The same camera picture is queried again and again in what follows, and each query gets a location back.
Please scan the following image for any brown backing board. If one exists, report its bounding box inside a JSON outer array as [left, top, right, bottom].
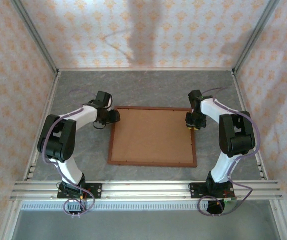
[[110, 109, 196, 165]]

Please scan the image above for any brown wooden picture frame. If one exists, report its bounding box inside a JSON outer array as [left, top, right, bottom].
[[107, 105, 199, 168]]

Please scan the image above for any aluminium cross bar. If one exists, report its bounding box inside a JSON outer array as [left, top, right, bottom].
[[57, 66, 236, 73]]

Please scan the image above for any grey metal panel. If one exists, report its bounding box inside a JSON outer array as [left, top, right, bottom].
[[10, 209, 283, 240]]

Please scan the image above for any aluminium side rail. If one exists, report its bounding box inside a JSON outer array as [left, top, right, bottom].
[[231, 71, 269, 181], [22, 71, 62, 181]]

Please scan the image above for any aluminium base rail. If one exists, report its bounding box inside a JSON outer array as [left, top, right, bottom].
[[9, 180, 285, 201]]

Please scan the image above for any grey slotted cable duct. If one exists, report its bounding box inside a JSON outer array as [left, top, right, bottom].
[[20, 201, 276, 211]]

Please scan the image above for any aluminium frame post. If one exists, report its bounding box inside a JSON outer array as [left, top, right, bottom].
[[270, 199, 287, 240], [0, 199, 22, 240], [10, 0, 61, 76], [233, 0, 282, 75]]

